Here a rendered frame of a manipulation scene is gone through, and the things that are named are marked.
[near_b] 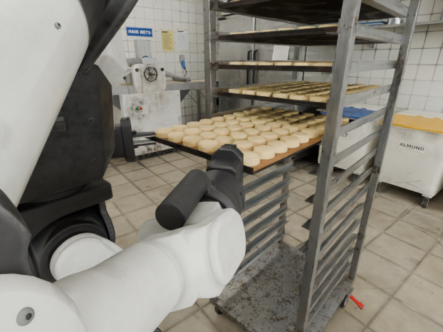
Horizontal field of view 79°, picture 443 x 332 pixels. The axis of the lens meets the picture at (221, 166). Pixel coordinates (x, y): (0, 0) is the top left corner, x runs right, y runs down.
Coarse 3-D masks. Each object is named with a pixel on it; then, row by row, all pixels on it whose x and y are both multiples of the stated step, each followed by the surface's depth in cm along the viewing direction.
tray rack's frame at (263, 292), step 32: (416, 0) 96; (384, 128) 114; (288, 160) 152; (288, 256) 161; (224, 288) 139; (256, 288) 139; (288, 288) 139; (352, 288) 142; (256, 320) 122; (288, 320) 122; (320, 320) 122
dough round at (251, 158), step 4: (244, 152) 58; (248, 152) 58; (252, 152) 58; (256, 152) 58; (244, 156) 56; (248, 156) 56; (252, 156) 56; (256, 156) 56; (244, 160) 56; (248, 160) 55; (252, 160) 55; (256, 160) 56; (244, 164) 56; (248, 164) 56; (252, 164) 56; (256, 164) 56
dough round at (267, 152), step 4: (256, 148) 61; (260, 148) 61; (264, 148) 61; (268, 148) 61; (272, 148) 61; (260, 152) 59; (264, 152) 59; (268, 152) 59; (272, 152) 60; (260, 156) 60; (264, 156) 59; (268, 156) 60; (272, 156) 60
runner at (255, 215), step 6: (288, 192) 161; (276, 198) 152; (282, 198) 155; (264, 204) 144; (270, 204) 148; (276, 204) 149; (258, 210) 140; (264, 210) 143; (246, 216) 133; (252, 216) 137; (258, 216) 138; (246, 222) 133
